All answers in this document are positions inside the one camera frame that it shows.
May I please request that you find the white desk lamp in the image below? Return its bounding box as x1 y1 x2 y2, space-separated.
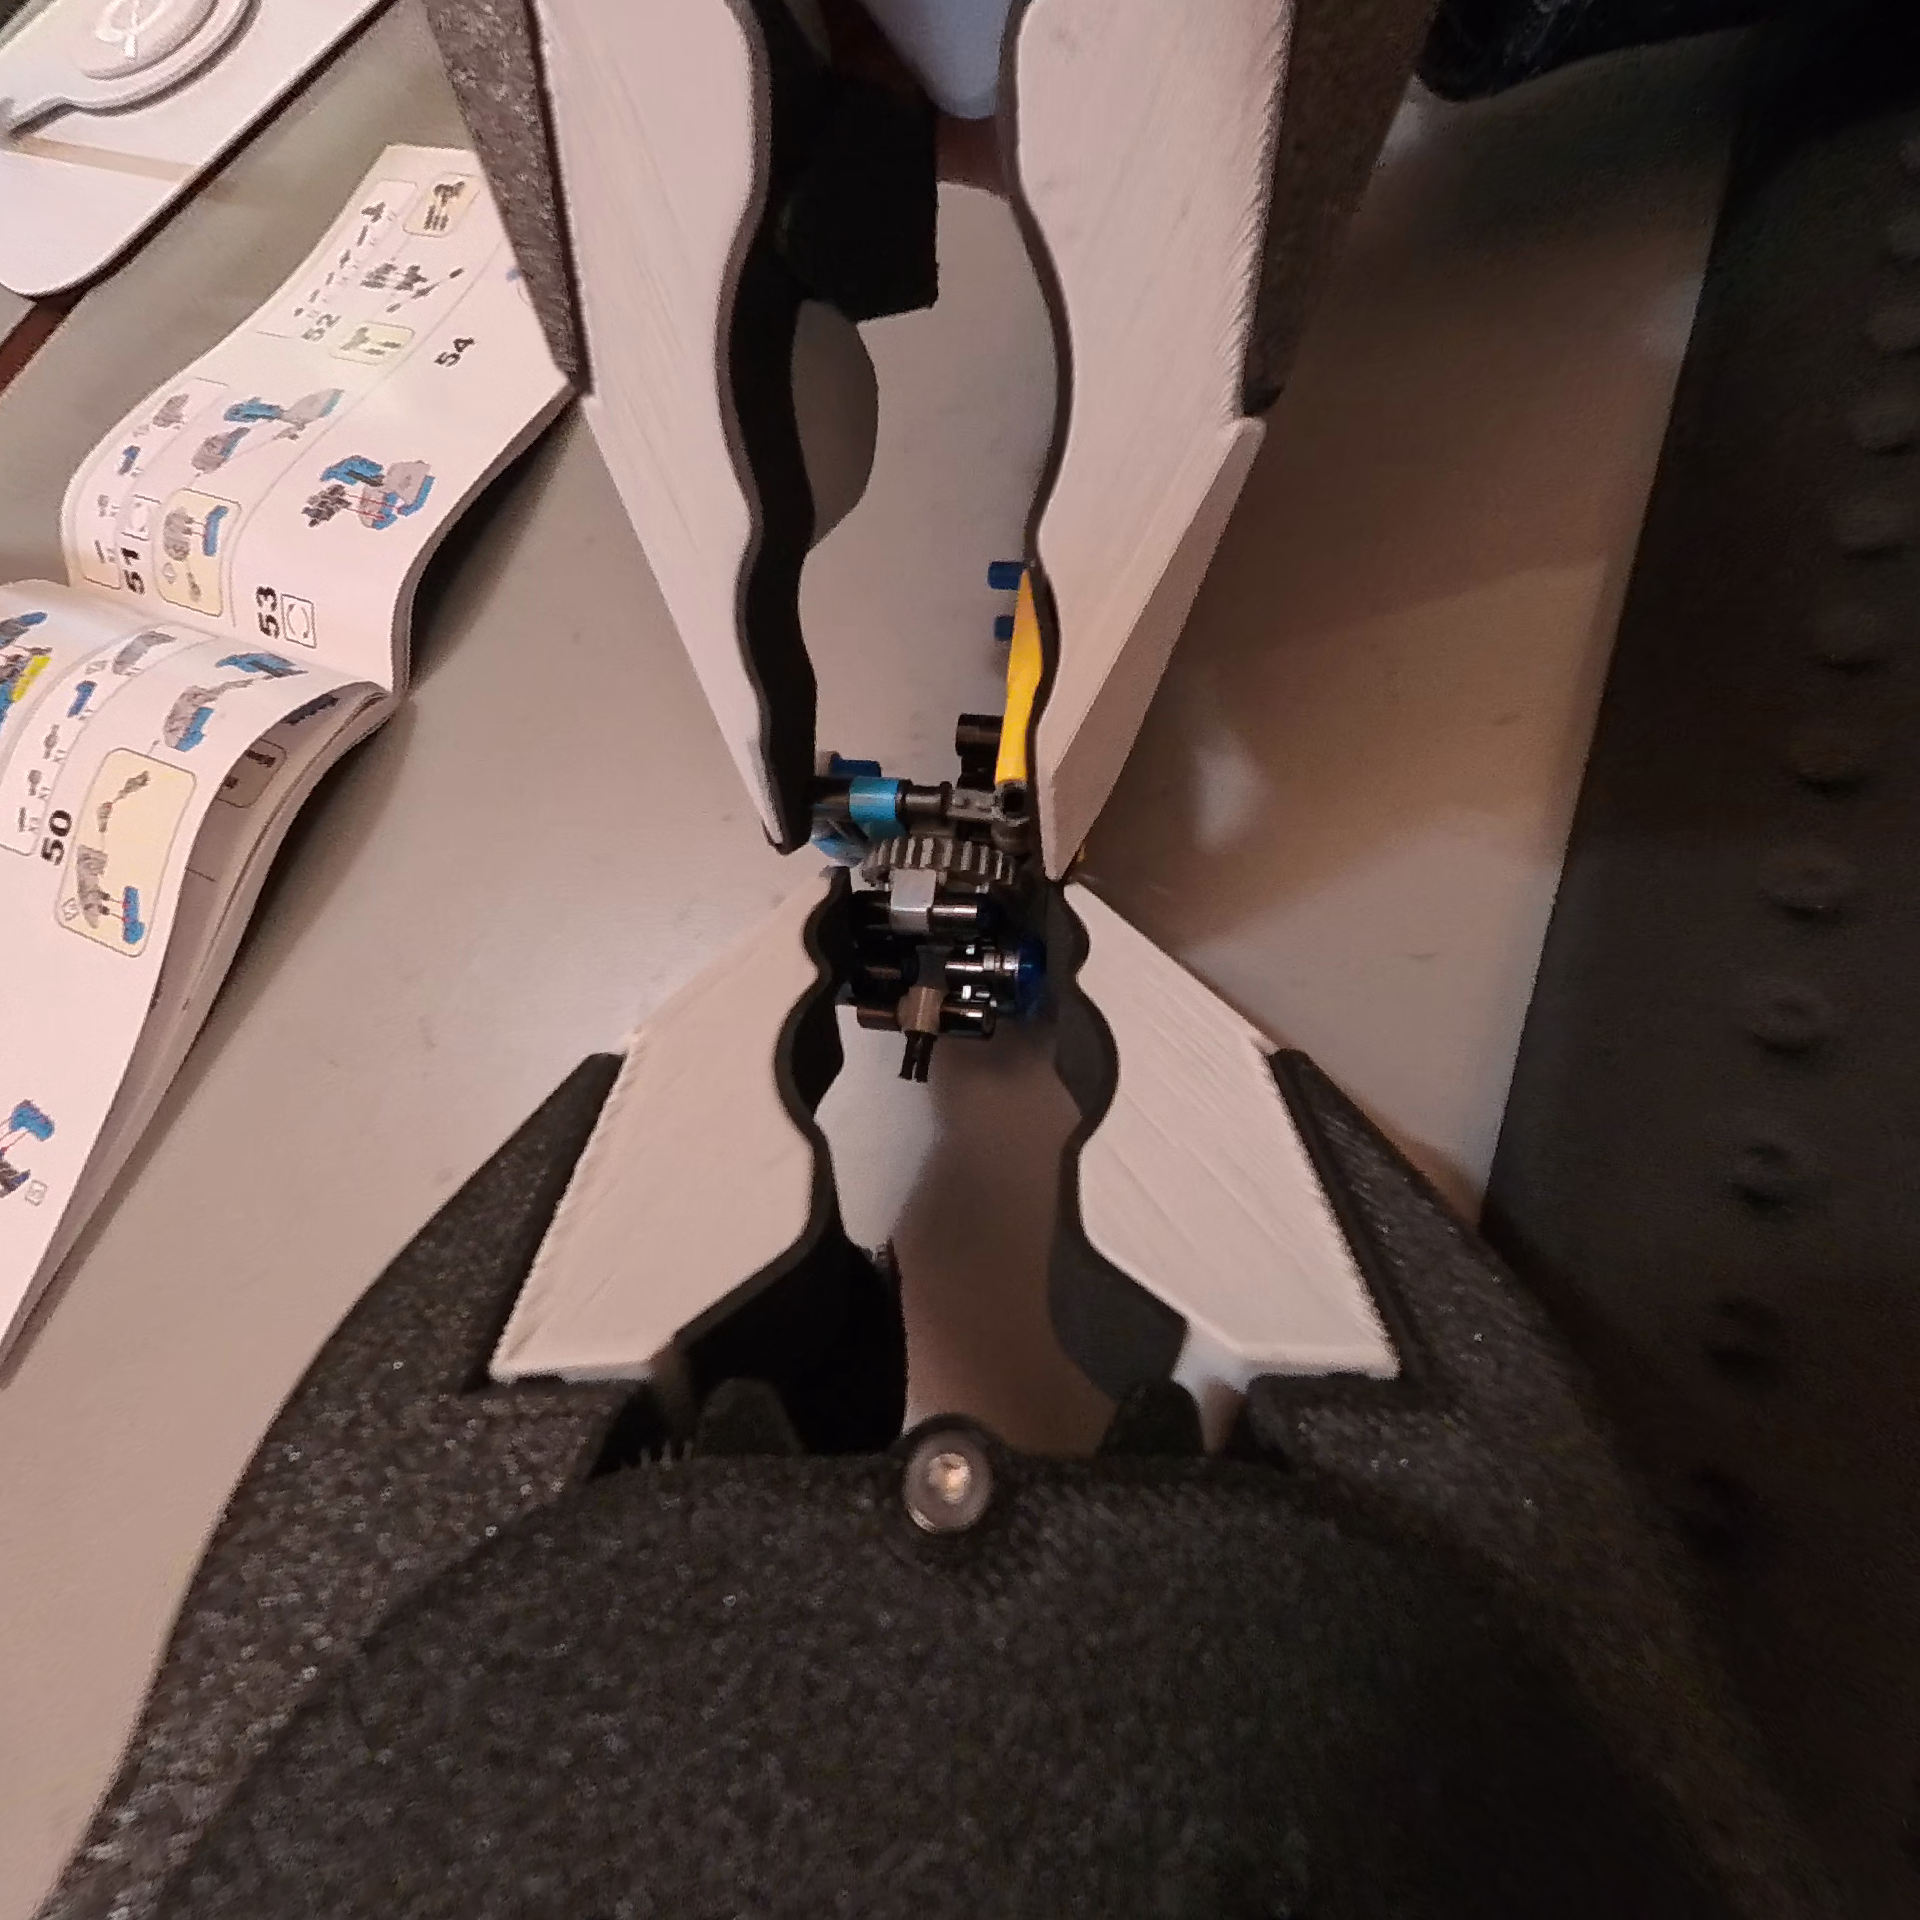
0 0 388 301

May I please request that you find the yellow blue brick assembly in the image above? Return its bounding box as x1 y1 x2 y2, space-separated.
953 557 1048 827

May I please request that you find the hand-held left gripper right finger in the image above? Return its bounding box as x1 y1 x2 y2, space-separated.
1050 875 1404 1439

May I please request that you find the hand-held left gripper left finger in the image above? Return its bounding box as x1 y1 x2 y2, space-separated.
490 875 847 1386

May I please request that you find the open instruction booklet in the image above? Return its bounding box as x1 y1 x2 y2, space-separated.
0 143 580 1368

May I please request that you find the black blue domed brick assembly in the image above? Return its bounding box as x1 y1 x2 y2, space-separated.
814 749 1053 1085

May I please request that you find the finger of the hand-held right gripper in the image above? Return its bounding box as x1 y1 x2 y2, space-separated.
998 0 1301 880
541 0 829 859

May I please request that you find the grey desk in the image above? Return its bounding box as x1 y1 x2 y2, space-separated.
0 0 1743 1920

